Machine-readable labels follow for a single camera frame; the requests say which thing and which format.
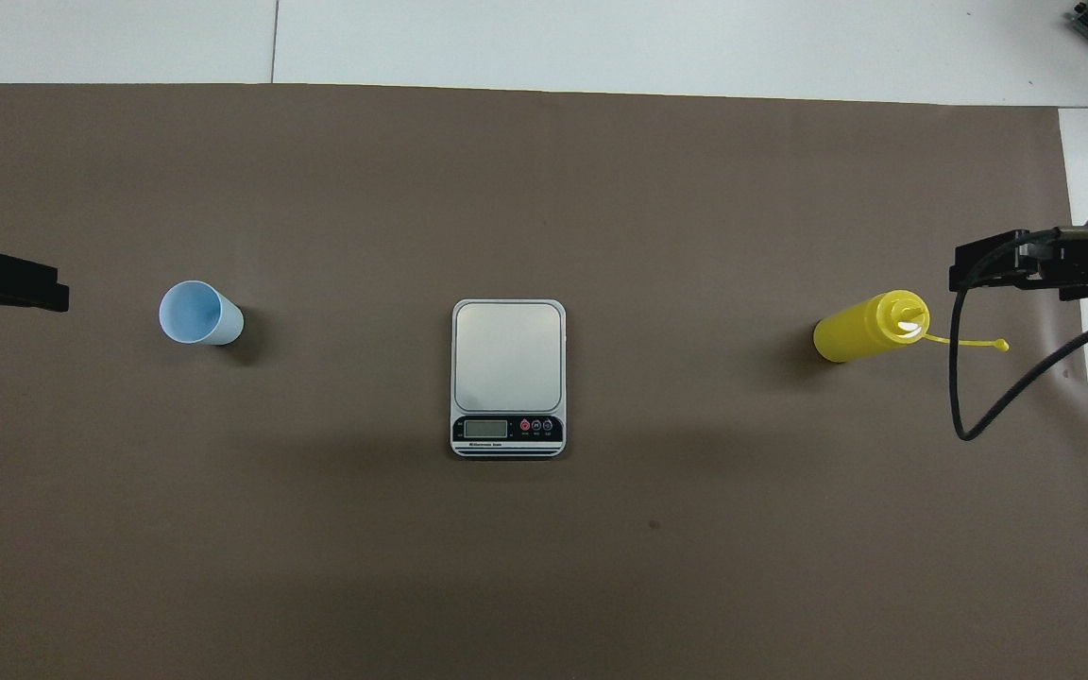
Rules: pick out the silver digital kitchen scale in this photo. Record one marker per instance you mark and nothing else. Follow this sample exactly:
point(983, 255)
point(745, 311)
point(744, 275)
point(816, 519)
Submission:
point(507, 354)

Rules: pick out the yellow squeeze bottle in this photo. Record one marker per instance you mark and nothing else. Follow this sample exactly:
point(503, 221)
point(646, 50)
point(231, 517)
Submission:
point(856, 331)

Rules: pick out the brown paper table mat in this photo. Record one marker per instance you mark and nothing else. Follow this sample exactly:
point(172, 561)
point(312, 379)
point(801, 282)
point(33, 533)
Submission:
point(317, 567)

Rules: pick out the light blue plastic cup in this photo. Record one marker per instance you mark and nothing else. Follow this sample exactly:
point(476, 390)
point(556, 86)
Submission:
point(196, 314)

